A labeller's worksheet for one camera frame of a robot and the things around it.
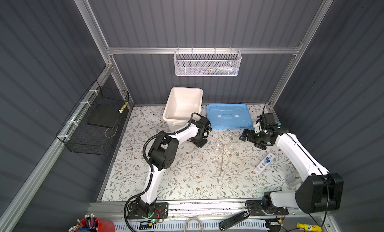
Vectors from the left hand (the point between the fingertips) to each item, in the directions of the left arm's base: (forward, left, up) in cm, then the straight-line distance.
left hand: (199, 143), depth 98 cm
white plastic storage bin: (+33, +11, +6) cm, 35 cm away
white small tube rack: (-19, -35, +4) cm, 40 cm away
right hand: (-8, -27, +14) cm, 32 cm away
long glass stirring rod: (-11, -14, 0) cm, 18 cm away
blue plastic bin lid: (+22, -25, +2) cm, 33 cm away
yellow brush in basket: (+10, +42, +27) cm, 51 cm away
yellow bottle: (-48, -47, +2) cm, 67 cm away
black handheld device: (-44, -12, -2) cm, 45 cm away
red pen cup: (-42, +46, +12) cm, 63 cm away
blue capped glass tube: (-17, -37, +8) cm, 42 cm away
